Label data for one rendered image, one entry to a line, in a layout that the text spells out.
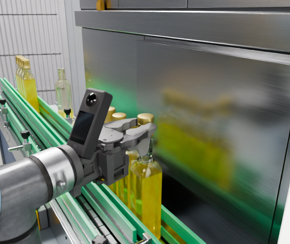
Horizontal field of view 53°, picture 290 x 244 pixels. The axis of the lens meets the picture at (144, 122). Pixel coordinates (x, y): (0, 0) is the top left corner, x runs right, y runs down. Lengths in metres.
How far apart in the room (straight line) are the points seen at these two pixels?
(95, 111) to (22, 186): 0.16
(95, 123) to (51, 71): 3.41
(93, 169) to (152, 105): 0.33
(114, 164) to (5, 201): 0.20
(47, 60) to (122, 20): 2.99
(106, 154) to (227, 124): 0.25
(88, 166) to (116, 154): 0.05
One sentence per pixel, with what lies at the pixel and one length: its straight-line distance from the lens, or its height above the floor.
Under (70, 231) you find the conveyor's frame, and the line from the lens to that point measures 0.80.
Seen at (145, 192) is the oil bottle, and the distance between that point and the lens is 0.65.
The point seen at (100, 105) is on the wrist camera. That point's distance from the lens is 0.48.
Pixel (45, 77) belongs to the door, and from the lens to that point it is 3.89.
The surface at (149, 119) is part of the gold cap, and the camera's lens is 0.59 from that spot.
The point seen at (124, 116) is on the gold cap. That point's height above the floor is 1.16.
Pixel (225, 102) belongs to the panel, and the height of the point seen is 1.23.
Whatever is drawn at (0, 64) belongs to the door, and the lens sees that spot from 3.94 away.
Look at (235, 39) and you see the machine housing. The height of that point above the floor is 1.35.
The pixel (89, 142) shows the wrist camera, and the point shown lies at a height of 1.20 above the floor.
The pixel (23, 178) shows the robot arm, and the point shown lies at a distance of 0.43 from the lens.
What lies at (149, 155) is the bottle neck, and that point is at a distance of 0.63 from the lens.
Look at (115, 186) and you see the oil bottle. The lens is 0.76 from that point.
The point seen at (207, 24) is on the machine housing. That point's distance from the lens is 0.62.
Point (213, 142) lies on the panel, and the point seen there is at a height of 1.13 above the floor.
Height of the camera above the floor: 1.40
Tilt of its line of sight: 21 degrees down
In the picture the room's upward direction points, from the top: straight up
